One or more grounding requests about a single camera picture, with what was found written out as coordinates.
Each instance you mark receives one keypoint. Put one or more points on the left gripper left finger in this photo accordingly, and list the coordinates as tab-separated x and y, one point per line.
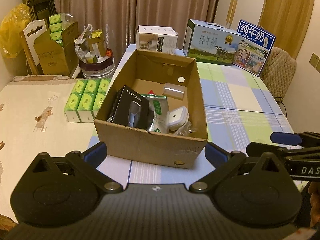
87	162

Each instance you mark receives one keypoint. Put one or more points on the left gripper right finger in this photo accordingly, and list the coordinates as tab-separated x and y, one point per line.
225	163

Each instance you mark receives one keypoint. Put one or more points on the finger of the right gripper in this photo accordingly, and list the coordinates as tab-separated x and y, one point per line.
305	139
255	149

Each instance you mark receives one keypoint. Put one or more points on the clear plastic blister pack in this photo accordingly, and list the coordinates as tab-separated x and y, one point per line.
186	130

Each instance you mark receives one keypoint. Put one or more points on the white square lidded container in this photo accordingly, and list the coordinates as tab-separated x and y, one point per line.
177	118

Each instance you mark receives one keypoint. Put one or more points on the black Flyco shaver box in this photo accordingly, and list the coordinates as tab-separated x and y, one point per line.
130	109

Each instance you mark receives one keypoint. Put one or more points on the clear plastic cup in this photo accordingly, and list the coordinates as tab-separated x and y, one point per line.
174	91

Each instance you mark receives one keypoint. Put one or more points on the silver foil pouch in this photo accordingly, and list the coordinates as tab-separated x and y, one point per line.
158	115

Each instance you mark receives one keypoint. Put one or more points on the person's right hand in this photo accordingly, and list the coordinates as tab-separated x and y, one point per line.
315	203

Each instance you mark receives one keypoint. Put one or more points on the green tissue box bundle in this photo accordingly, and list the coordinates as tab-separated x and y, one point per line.
86	99

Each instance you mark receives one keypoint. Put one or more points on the cream printed mattress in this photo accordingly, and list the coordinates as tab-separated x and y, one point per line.
33	121

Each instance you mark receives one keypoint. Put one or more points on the quilted beige chair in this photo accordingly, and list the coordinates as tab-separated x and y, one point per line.
278	72

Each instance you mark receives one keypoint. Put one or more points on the round dark tin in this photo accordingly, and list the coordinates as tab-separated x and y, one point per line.
103	68

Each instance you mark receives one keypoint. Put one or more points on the brown cardboard box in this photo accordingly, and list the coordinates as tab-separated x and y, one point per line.
146	72

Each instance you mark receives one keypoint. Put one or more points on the blue cartoon milk carton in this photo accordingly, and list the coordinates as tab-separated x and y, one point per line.
254	47

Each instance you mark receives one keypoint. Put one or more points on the open brown gift box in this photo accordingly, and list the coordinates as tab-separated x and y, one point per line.
46	56

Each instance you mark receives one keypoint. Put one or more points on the green blue milk carton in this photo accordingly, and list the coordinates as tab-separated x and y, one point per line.
210	42

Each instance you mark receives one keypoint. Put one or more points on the crumpled packaging pile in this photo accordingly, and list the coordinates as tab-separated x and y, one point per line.
91	45

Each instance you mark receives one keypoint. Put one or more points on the yellow door curtain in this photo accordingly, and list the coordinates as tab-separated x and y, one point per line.
288	20

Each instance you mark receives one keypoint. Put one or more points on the white product box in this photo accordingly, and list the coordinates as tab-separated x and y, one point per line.
156	38

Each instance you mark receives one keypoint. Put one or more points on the green tissue pack stack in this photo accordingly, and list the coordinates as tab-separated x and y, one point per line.
57	24

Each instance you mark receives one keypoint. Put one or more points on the brown window curtain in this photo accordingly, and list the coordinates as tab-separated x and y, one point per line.
122	17

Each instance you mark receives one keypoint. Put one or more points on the yellow plastic bag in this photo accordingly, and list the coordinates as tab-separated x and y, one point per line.
11	26

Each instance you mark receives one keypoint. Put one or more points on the double wall socket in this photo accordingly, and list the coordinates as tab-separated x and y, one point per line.
315	62

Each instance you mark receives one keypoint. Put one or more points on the wooden wall strips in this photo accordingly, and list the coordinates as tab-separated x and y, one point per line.
231	12

